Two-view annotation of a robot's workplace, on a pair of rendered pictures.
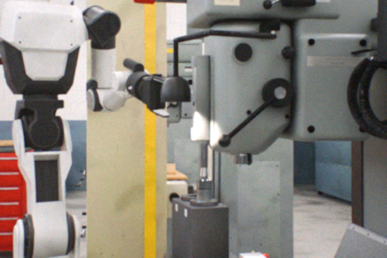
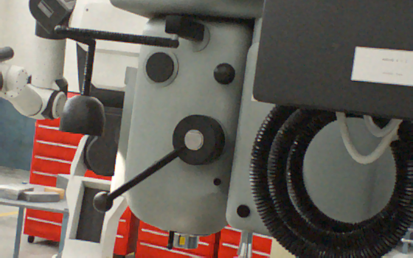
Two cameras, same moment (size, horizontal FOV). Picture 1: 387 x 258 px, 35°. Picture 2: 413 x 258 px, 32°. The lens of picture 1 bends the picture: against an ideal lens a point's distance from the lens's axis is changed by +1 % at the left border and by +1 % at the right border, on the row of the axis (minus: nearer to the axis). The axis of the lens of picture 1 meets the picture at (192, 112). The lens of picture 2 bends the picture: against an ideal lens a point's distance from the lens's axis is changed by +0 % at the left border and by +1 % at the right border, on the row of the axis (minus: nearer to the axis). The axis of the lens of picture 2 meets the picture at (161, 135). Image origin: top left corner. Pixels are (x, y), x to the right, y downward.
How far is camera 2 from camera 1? 95 cm
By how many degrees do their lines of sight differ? 37
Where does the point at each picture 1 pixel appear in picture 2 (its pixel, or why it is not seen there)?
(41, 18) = (111, 12)
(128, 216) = not seen: outside the picture
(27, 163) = (71, 189)
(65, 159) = not seen: hidden behind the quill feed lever
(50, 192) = (98, 230)
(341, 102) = (307, 174)
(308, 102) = (245, 163)
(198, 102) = (122, 138)
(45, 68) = (110, 75)
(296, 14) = (245, 8)
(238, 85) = (148, 119)
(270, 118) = (191, 180)
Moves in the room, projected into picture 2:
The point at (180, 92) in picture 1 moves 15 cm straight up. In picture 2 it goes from (73, 119) to (85, 23)
